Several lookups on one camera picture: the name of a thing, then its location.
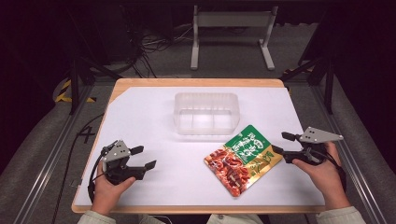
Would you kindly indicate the person's left hand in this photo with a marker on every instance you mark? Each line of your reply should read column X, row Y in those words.
column 107, row 193

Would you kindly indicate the aluminium rail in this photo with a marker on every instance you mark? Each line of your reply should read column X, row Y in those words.
column 351, row 161
column 46, row 177

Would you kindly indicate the white table mat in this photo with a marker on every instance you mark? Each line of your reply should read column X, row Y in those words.
column 174, row 168

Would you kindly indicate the yellow and black striped tape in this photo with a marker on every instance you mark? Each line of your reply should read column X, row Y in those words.
column 63, row 91

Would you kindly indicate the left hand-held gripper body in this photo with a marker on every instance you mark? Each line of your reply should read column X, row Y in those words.
column 116, row 152

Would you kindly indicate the person's torso clothing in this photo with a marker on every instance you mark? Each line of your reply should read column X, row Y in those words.
column 230, row 219

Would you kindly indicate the green and red snack packet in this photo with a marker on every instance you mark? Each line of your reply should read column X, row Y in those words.
column 243, row 160

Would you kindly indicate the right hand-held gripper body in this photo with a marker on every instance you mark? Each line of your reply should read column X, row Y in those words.
column 314, row 143

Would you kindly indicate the black metal stand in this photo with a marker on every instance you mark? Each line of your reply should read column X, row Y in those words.
column 323, row 74
column 74, row 84

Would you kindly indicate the clear plastic container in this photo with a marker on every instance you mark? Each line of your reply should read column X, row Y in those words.
column 206, row 113

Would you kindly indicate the person's right hand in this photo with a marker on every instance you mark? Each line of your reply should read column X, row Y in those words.
column 323, row 177

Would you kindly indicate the white metal stand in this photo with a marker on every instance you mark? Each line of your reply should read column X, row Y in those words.
column 232, row 19

